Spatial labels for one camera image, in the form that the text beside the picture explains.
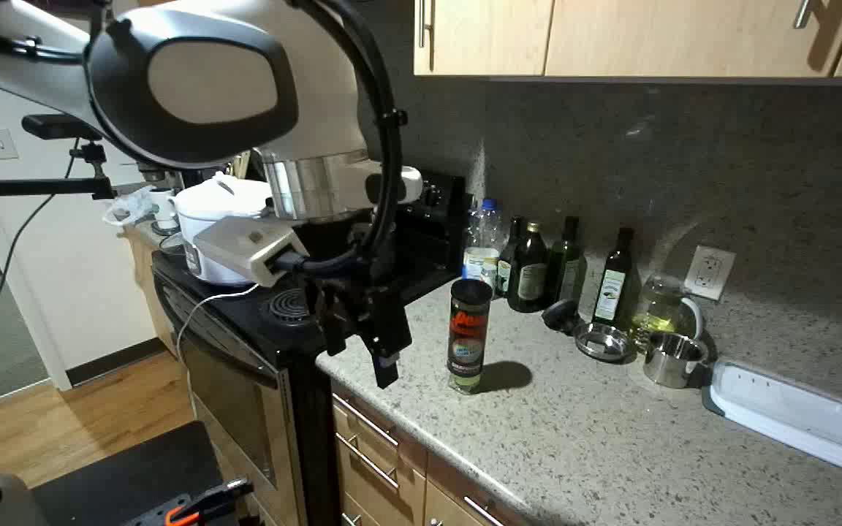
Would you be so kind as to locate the slim dark green bottle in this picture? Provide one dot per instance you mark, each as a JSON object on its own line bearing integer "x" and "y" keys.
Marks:
{"x": 567, "y": 266}

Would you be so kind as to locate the slim dark glass bottle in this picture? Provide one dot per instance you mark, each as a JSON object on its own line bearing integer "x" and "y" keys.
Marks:
{"x": 502, "y": 266}

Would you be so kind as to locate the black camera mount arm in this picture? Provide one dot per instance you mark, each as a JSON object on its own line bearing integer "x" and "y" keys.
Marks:
{"x": 29, "y": 187}

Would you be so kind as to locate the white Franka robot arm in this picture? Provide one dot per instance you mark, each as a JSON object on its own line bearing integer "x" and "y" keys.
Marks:
{"x": 211, "y": 82}

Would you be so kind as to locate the wooden upper cabinet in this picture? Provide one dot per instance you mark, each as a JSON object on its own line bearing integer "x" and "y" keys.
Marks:
{"x": 654, "y": 34}

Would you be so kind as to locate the metal cup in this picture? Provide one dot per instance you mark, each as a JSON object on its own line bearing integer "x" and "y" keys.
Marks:
{"x": 673, "y": 361}

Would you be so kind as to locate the wooden lower drawer cabinet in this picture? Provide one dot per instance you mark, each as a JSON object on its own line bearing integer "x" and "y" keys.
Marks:
{"x": 381, "y": 469}

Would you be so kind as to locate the black orange clamp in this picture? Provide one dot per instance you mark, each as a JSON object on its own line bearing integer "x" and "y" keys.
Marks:
{"x": 182, "y": 516}

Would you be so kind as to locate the black kitchen stove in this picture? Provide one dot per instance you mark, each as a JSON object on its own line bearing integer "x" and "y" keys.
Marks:
{"x": 247, "y": 330}

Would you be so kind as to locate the clear plastic water bottle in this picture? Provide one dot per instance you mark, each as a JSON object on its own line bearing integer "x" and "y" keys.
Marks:
{"x": 483, "y": 243}

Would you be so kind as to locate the wide dark olive oil bottle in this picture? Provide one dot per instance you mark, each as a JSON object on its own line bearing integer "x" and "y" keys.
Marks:
{"x": 529, "y": 278}

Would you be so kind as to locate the small black round object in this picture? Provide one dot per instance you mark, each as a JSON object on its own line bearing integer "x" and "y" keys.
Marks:
{"x": 561, "y": 316}

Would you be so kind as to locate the tall cylindrical container black label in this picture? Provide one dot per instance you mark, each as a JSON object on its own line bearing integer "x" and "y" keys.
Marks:
{"x": 467, "y": 336}

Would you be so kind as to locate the white plastic tray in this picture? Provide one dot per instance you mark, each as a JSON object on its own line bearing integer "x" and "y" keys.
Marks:
{"x": 789, "y": 409}

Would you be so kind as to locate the white rice cooker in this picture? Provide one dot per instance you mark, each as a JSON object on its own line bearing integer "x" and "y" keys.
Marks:
{"x": 216, "y": 200}

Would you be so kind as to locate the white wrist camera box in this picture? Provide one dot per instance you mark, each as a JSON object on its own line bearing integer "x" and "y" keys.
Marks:
{"x": 247, "y": 248}

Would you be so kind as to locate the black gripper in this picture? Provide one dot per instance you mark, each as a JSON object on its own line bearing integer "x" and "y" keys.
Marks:
{"x": 363, "y": 303}

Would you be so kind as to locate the white wall outlet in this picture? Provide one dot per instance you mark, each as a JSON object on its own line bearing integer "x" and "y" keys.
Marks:
{"x": 710, "y": 273}

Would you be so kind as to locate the white light switch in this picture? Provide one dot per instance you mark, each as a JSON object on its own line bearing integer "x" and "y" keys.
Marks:
{"x": 1, "y": 145}

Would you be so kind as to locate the dark bottle white label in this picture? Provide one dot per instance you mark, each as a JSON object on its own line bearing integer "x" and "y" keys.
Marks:
{"x": 615, "y": 286}

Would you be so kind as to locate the small metal bowl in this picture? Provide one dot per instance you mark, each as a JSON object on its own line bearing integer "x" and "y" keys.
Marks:
{"x": 603, "y": 339}

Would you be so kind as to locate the glass jar yellow oil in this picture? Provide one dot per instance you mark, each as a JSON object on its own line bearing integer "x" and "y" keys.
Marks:
{"x": 657, "y": 310}

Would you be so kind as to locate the black stereo camera bar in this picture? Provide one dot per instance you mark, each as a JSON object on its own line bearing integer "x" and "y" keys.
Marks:
{"x": 55, "y": 124}

